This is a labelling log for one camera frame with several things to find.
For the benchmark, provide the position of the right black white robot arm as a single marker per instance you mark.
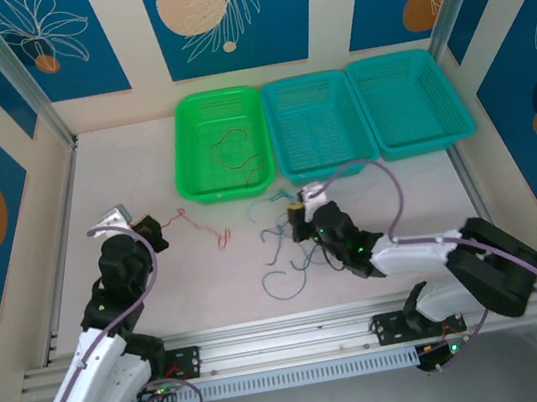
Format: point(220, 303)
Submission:
point(418, 252)

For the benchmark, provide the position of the teal plastic basket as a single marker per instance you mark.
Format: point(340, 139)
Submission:
point(410, 99)
point(318, 128)

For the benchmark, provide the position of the aluminium cross beam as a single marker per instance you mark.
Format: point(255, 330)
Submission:
point(289, 339)

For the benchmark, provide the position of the green plastic basket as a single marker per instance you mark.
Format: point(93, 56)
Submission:
point(185, 117)

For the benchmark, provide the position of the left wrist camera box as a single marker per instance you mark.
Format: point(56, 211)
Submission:
point(117, 217)

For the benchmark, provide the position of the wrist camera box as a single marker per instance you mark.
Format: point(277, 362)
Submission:
point(313, 194)
point(117, 217)

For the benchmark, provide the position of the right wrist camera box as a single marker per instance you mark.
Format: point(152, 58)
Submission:
point(313, 194)

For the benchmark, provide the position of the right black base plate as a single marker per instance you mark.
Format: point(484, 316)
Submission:
point(384, 330)

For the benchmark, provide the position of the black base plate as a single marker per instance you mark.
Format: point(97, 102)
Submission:
point(191, 361)
point(384, 330)

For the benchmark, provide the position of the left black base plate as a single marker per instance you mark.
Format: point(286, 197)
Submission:
point(191, 361)

